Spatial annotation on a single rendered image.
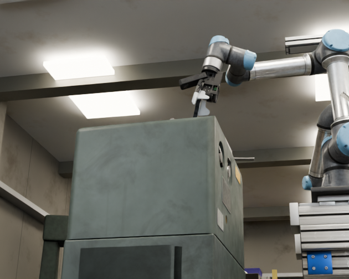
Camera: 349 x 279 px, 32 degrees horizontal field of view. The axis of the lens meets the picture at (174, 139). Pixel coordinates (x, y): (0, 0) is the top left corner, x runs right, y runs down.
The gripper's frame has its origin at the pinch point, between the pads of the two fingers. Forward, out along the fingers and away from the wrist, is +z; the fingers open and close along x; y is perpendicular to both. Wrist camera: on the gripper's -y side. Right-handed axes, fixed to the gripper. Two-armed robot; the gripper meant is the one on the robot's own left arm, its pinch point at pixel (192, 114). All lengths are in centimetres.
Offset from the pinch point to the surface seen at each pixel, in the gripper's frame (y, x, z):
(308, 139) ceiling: 63, 473, -235
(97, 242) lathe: -12, -25, 62
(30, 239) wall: -229, 493, -33
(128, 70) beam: -122, 288, -173
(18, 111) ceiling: -258, 388, -147
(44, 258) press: -191, 456, -10
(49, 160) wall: -253, 516, -143
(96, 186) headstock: -18, -25, 45
